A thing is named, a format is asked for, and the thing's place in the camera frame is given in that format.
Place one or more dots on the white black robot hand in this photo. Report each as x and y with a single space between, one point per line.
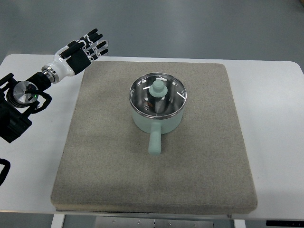
76 56

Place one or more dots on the glass lid with green knob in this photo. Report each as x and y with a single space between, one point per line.
157 96

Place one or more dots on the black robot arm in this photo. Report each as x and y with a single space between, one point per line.
19 100

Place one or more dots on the mint green saucepan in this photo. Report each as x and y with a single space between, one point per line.
156 128

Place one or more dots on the grey felt mat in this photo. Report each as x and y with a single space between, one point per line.
203 166

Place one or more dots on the black bar under table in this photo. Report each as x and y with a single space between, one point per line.
285 223

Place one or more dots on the metal table frame crossbar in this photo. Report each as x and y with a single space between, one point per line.
109 222

